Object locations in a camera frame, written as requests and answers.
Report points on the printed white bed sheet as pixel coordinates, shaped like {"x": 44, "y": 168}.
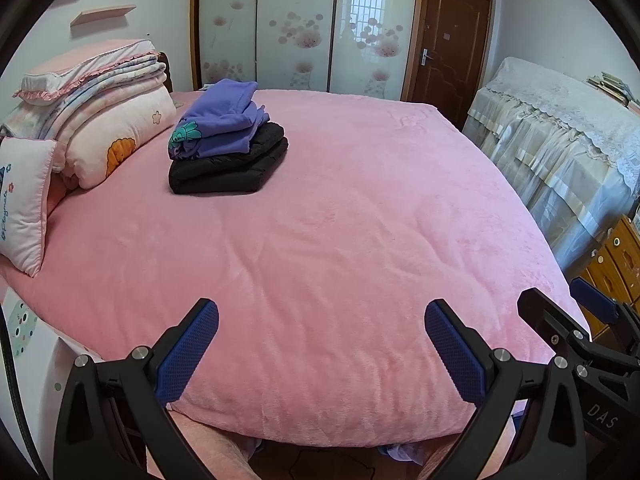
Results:
{"x": 25, "y": 330}

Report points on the lace covered furniture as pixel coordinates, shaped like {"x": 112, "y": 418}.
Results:
{"x": 555, "y": 130}

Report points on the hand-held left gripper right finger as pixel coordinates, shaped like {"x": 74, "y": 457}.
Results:
{"x": 452, "y": 355}

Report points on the floral sliding door wardrobe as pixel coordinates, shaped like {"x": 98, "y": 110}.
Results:
{"x": 295, "y": 25}

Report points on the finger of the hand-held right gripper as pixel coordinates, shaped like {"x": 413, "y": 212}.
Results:
{"x": 545, "y": 312}
{"x": 595, "y": 302}

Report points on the pink blanket on bed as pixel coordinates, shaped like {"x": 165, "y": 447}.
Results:
{"x": 350, "y": 235}

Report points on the folded pastel quilts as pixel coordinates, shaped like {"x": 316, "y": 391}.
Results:
{"x": 105, "y": 130}

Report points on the stack of books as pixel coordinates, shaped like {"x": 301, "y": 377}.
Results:
{"x": 612, "y": 87}

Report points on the purple zip hoodie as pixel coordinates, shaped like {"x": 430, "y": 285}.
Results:
{"x": 220, "y": 120}

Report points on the lilac cloth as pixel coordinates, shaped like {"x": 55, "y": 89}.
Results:
{"x": 402, "y": 452}

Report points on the wooden drawer cabinet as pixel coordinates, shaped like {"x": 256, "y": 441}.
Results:
{"x": 622, "y": 255}

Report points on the white printed cushion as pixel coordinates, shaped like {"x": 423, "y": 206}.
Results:
{"x": 25, "y": 205}

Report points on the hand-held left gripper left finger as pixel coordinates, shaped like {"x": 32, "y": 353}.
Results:
{"x": 190, "y": 350}

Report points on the dark wooden headboard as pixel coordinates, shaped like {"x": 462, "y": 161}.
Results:
{"x": 167, "y": 72}

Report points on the pink ruffled pillow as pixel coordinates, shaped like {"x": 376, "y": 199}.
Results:
{"x": 80, "y": 70}

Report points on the brown wooden door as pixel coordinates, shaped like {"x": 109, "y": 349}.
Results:
{"x": 455, "y": 50}

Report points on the pink wall shelf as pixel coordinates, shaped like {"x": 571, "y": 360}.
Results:
{"x": 102, "y": 15}

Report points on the black puffer jacket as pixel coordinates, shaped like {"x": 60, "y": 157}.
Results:
{"x": 230, "y": 172}

